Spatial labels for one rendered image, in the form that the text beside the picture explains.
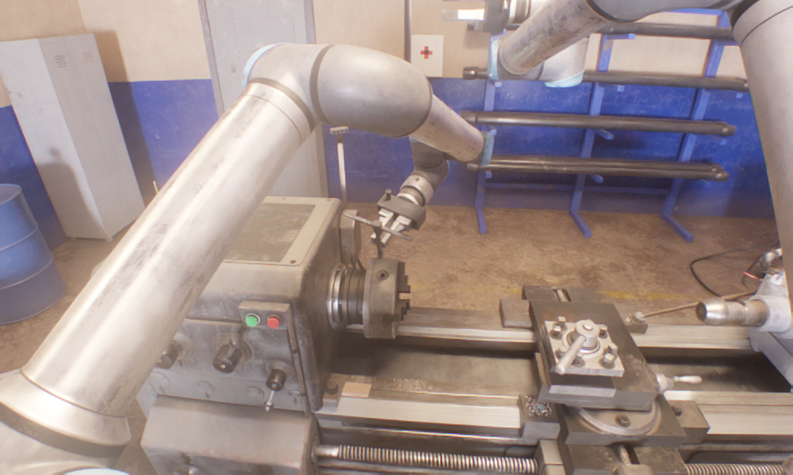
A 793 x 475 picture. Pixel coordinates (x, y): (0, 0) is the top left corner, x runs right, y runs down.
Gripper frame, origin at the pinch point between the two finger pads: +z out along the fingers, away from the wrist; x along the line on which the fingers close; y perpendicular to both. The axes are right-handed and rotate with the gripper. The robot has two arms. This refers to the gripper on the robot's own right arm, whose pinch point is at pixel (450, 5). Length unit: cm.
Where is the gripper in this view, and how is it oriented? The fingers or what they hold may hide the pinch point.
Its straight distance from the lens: 105.2
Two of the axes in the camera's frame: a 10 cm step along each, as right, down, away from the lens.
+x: 0.7, 2.2, 9.7
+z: -10.0, -0.4, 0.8
